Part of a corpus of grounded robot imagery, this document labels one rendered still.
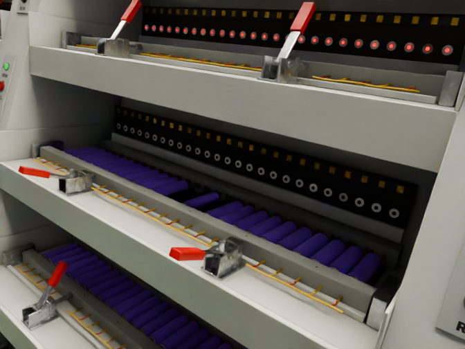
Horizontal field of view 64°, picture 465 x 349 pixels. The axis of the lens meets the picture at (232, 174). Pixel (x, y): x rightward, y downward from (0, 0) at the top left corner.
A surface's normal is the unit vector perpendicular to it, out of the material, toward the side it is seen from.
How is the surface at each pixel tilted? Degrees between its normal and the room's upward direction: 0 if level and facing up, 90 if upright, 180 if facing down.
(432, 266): 90
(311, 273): 107
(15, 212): 90
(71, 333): 17
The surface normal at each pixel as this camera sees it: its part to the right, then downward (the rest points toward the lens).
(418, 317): -0.54, -0.11
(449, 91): -0.60, 0.16
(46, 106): 0.79, 0.27
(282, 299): 0.12, -0.95
